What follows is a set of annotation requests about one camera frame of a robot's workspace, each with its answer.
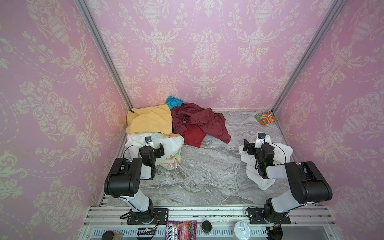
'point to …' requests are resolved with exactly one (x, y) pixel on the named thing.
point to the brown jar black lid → (109, 235)
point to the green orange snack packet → (266, 118)
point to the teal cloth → (172, 102)
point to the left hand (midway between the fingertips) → (154, 144)
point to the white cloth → (282, 154)
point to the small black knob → (206, 226)
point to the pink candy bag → (181, 230)
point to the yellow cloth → (156, 118)
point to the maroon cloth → (212, 123)
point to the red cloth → (194, 135)
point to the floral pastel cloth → (172, 145)
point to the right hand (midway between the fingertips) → (253, 139)
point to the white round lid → (242, 231)
